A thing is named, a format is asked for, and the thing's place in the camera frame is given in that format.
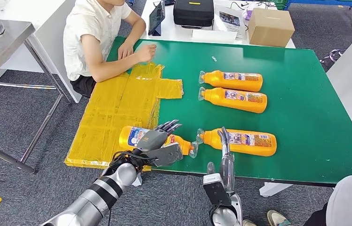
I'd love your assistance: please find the person's right hand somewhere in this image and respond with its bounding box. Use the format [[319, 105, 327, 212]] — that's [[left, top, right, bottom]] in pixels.
[[137, 43, 157, 62]]

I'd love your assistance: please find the person's left hand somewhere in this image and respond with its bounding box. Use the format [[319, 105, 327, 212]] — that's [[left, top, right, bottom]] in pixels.
[[117, 41, 135, 60]]

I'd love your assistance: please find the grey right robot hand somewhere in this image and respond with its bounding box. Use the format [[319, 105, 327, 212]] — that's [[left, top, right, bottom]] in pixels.
[[206, 126, 236, 194]]

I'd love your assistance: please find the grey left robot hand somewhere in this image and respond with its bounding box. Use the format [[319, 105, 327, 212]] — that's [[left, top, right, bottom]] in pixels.
[[135, 119, 183, 153]]

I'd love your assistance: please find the orange detergent bottle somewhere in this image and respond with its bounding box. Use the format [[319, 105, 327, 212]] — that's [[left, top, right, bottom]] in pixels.
[[196, 128, 278, 157], [198, 70, 264, 92], [118, 125, 199, 159], [198, 87, 268, 114]]

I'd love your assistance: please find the white desk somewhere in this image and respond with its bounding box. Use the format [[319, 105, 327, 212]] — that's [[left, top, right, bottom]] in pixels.
[[138, 0, 296, 49]]

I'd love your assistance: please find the black tablet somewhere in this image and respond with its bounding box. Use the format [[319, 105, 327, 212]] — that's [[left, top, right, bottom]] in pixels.
[[148, 0, 166, 36]]

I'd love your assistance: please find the person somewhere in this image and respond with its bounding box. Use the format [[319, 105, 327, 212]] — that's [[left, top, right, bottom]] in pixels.
[[63, 0, 158, 98], [243, 168, 352, 226]]

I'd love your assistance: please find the white table leg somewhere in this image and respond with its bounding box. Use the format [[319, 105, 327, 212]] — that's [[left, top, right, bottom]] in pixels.
[[130, 173, 143, 187], [259, 182, 293, 198]]

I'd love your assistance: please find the yellow taped cardboard sheet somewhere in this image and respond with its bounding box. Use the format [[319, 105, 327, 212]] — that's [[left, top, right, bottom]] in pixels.
[[64, 62, 184, 173]]

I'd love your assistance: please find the black carrying case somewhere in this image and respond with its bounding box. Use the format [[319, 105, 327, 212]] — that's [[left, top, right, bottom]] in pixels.
[[173, 0, 215, 29]]

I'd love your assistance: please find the printed booklet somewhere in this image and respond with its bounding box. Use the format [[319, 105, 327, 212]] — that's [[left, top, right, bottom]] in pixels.
[[215, 6, 247, 40]]

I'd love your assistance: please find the brown cardboard box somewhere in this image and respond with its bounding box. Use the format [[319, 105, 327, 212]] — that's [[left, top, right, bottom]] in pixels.
[[248, 8, 296, 48]]

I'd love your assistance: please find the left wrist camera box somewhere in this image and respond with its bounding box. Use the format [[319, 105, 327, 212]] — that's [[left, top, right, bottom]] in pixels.
[[149, 142, 184, 168]]

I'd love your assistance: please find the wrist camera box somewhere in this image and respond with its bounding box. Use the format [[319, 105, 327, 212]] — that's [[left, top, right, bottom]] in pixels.
[[149, 142, 184, 168], [202, 173, 233, 207]]

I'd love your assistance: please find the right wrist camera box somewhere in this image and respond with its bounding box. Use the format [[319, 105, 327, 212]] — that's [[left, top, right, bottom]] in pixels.
[[202, 173, 233, 207]]

